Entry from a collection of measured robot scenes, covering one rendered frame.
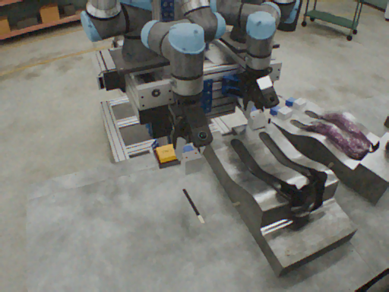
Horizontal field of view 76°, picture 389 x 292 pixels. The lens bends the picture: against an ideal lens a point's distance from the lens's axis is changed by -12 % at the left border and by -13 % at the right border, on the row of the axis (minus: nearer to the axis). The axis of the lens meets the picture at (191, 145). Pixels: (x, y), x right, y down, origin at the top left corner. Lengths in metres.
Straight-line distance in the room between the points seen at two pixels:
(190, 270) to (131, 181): 0.36
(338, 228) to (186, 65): 0.58
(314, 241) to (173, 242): 0.37
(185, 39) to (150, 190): 0.50
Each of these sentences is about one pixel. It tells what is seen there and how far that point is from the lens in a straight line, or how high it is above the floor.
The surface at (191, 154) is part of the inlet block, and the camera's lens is 0.79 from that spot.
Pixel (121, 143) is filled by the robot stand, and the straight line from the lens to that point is 2.02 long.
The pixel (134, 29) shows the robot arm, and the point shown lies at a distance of 1.09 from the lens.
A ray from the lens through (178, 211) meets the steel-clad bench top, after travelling 0.86.
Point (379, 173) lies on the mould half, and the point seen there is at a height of 0.91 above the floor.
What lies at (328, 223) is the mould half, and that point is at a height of 0.86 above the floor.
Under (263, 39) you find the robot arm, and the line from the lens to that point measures 0.79.
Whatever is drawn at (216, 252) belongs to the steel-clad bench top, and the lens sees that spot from 0.79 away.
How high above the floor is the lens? 1.50
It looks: 41 degrees down
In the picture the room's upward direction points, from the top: straight up
